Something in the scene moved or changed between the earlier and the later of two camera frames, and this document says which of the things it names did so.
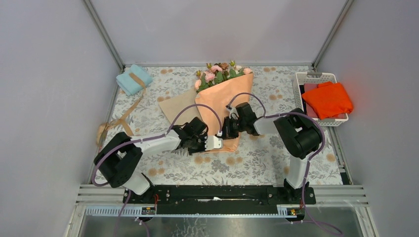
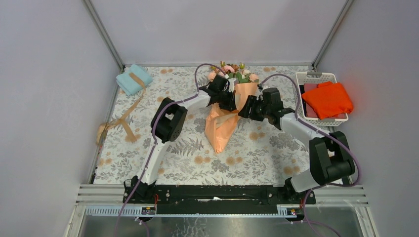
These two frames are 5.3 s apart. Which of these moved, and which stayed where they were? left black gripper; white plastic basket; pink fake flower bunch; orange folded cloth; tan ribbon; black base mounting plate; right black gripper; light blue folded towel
Moved: right black gripper; pink fake flower bunch; left black gripper
Stayed: orange folded cloth; tan ribbon; white plastic basket; light blue folded towel; black base mounting plate
